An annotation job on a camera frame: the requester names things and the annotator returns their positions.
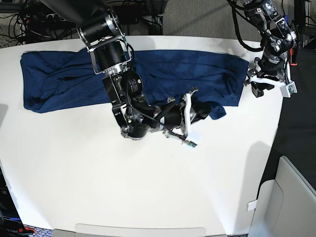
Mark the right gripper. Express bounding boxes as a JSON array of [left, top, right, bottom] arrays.
[[153, 99, 212, 131]]

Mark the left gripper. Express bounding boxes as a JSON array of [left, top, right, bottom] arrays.
[[248, 55, 289, 98]]

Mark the blue long-sleeve shirt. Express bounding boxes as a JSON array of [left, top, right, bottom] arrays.
[[20, 49, 249, 119]]

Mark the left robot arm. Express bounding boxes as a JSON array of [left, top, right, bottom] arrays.
[[228, 0, 297, 98]]

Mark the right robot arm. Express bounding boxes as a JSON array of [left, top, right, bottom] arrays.
[[45, 0, 211, 144]]

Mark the red and black clamp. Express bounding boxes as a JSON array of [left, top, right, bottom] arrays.
[[290, 46, 299, 66]]

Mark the beige plastic bin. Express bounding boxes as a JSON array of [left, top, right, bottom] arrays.
[[248, 156, 316, 237]]

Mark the black power strip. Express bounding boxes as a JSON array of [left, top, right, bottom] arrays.
[[43, 13, 63, 22]]

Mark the black box red button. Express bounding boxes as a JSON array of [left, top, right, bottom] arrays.
[[0, 219, 37, 237]]

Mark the blue handled tool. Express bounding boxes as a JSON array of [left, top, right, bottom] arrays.
[[284, 15, 289, 23]]

